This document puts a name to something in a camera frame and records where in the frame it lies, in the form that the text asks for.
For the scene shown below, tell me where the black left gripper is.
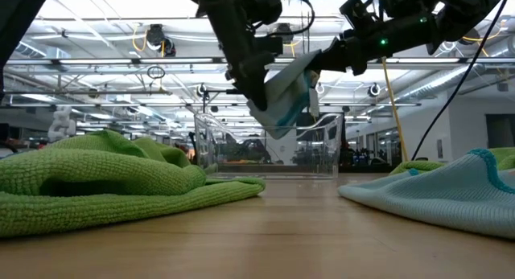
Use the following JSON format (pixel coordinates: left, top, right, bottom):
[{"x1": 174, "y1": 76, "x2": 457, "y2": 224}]
[{"x1": 179, "y1": 0, "x2": 285, "y2": 112}]

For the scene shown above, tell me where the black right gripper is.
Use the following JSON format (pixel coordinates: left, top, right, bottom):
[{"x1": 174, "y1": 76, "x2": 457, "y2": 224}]
[{"x1": 309, "y1": 0, "x2": 442, "y2": 76}]

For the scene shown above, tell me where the blue teal-edged microfiber towel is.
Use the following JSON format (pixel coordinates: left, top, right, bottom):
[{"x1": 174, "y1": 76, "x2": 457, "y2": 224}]
[
  {"x1": 247, "y1": 49, "x2": 323, "y2": 140},
  {"x1": 337, "y1": 148, "x2": 515, "y2": 240}
]

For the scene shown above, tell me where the clear plastic bin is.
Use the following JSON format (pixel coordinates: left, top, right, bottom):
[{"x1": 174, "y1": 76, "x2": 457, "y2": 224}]
[{"x1": 194, "y1": 112, "x2": 344, "y2": 180}]

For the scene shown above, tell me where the black metal gantry frame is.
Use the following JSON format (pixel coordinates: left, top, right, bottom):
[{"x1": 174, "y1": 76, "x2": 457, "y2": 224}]
[{"x1": 200, "y1": 88, "x2": 242, "y2": 116}]

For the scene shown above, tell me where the black ceiling cord reel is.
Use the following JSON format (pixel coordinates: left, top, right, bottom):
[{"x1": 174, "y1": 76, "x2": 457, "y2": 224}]
[
  {"x1": 461, "y1": 26, "x2": 482, "y2": 45},
  {"x1": 277, "y1": 23, "x2": 294, "y2": 43},
  {"x1": 144, "y1": 23, "x2": 177, "y2": 58}
]

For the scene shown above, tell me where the yellow hanging cable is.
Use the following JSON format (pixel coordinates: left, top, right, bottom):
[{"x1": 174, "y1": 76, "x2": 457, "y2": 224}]
[{"x1": 380, "y1": 56, "x2": 410, "y2": 162}]

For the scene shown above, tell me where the silver ventilation duct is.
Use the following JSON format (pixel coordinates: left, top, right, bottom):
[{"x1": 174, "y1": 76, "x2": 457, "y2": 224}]
[
  {"x1": 398, "y1": 41, "x2": 515, "y2": 101},
  {"x1": 11, "y1": 29, "x2": 46, "y2": 59}
]

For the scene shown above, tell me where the black hanging cable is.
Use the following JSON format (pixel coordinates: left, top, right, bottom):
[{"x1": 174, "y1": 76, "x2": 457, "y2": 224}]
[{"x1": 410, "y1": 0, "x2": 510, "y2": 162}]

